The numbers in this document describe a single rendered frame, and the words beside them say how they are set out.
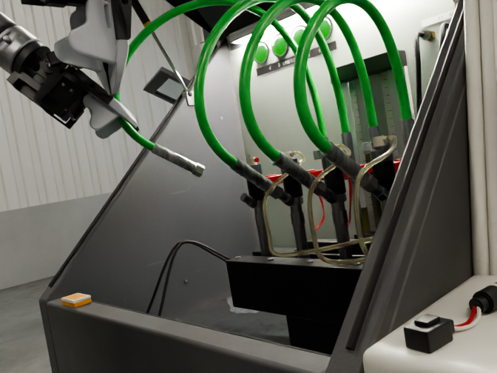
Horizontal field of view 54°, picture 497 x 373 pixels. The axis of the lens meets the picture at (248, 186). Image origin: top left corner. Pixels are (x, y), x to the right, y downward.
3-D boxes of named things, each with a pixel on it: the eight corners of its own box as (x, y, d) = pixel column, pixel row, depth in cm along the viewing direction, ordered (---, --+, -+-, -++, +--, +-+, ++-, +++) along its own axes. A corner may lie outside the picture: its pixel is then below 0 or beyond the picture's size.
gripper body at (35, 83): (73, 132, 83) (17, 92, 83) (106, 95, 85) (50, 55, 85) (61, 118, 76) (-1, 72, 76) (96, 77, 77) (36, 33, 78)
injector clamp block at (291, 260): (239, 347, 82) (225, 259, 81) (279, 326, 89) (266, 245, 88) (431, 396, 57) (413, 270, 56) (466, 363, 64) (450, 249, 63)
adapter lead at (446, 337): (430, 356, 35) (426, 327, 35) (404, 348, 37) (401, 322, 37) (515, 305, 42) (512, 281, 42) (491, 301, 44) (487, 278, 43)
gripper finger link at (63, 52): (58, 101, 50) (41, 11, 49) (109, 99, 54) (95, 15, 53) (69, 95, 48) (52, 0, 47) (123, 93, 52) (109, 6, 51)
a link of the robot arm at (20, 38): (32, 40, 85) (14, 15, 77) (52, 55, 85) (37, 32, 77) (2, 71, 84) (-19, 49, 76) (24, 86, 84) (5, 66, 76)
